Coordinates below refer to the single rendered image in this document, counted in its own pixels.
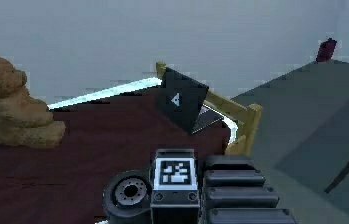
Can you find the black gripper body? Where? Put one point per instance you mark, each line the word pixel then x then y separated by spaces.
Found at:
pixel 128 195

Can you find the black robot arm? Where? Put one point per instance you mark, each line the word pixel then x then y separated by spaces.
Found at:
pixel 228 190

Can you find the bed with dark red cover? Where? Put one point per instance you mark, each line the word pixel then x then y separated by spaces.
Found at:
pixel 92 156

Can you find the black laptop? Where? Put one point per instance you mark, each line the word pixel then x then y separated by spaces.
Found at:
pixel 182 100

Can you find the brown teddy bear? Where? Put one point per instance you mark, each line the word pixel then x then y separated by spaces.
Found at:
pixel 13 106

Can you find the dark grey table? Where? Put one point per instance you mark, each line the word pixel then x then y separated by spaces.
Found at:
pixel 312 133

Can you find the thin black curved rod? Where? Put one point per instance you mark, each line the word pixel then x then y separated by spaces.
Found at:
pixel 348 165

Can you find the dark red bottle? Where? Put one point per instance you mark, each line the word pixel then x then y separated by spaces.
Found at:
pixel 326 50

